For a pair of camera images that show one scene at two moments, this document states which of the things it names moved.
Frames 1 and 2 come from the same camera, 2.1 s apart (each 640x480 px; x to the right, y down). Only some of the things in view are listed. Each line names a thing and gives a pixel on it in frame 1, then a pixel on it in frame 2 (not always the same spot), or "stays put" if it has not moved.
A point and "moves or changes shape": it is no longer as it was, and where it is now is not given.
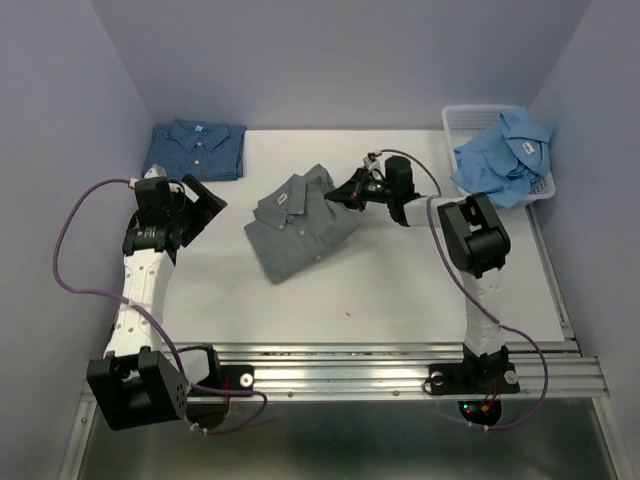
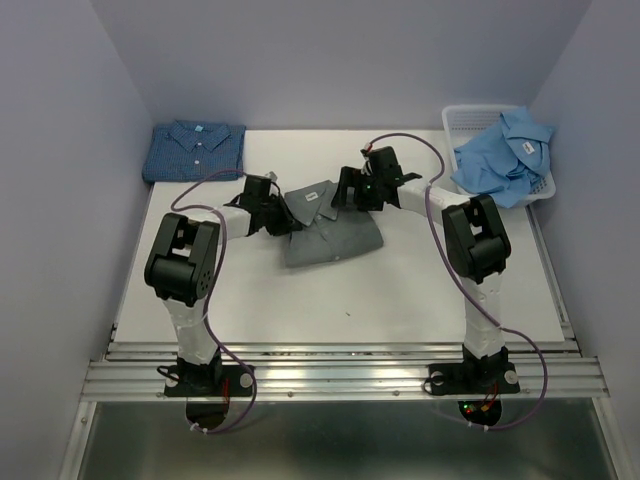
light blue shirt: x=502 y=160 stays put
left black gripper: x=205 y=209 to x=287 y=223
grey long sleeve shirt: x=298 y=225 moves or changes shape
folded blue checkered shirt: x=202 y=150 stays put
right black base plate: x=472 y=379 stays put
